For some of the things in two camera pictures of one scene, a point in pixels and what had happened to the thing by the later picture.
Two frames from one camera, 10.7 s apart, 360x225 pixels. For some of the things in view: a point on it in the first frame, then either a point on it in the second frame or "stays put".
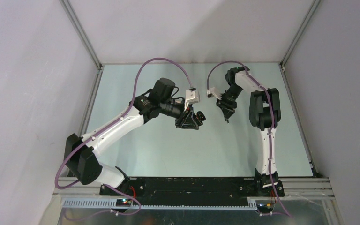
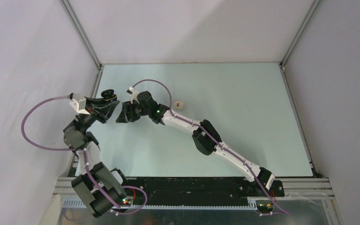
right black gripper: (228, 108) to (128, 113)
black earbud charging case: (200, 117) to (108, 95)
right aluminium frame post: (282, 64) stays put
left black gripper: (188, 120) to (100, 109)
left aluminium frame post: (80, 33) stays put
